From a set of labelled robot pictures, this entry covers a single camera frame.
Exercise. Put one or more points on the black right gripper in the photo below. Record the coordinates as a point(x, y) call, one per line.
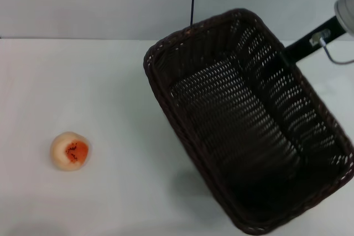
point(307, 44)

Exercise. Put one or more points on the dark brown wicker basket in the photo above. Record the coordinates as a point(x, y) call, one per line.
point(243, 125)

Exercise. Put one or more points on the round peach orange bun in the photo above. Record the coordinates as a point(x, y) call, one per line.
point(70, 151)

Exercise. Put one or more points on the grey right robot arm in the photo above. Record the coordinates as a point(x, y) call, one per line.
point(345, 8)

